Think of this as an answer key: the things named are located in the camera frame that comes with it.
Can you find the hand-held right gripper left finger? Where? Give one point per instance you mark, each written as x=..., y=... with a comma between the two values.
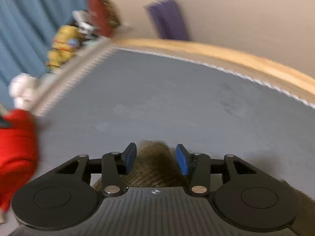
x=130, y=157

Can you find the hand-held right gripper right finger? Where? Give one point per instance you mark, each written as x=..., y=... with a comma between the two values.
x=182, y=160

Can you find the grey quilted mattress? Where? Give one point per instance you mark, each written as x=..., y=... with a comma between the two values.
x=160, y=98

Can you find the white window ledge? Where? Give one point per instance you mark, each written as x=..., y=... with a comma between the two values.
x=73, y=66

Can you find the red quilted blanket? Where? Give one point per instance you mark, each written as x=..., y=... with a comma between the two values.
x=17, y=152

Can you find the yellow plush toy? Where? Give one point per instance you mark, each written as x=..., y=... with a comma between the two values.
x=62, y=46

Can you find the purple paper sheet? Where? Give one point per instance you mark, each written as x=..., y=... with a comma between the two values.
x=169, y=19

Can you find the grey white plush toy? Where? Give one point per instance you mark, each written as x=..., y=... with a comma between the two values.
x=83, y=22

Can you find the dark red pillow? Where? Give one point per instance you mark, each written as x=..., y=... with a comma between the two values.
x=102, y=12

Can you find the blue curtain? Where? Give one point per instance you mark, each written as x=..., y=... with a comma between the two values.
x=24, y=17

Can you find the wooden bed frame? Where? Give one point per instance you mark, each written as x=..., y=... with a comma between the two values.
x=221, y=51

